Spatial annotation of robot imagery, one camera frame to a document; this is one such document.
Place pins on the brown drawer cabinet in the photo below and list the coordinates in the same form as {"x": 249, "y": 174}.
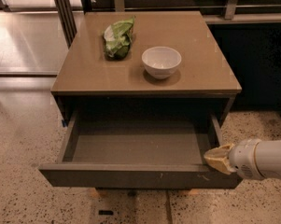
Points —
{"x": 89, "y": 81}

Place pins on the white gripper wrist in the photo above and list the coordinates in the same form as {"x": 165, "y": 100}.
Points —
{"x": 242, "y": 159}

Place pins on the metal railing frame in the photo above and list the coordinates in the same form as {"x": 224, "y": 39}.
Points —
{"x": 229, "y": 19}

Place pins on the green chip bag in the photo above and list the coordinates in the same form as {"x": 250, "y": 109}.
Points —
{"x": 118, "y": 38}

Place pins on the white ceramic bowl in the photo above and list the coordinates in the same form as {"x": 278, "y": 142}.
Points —
{"x": 161, "y": 62}

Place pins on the grey top drawer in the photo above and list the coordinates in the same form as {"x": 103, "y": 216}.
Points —
{"x": 139, "y": 150}

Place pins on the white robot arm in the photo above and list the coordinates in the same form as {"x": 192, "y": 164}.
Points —
{"x": 268, "y": 159}

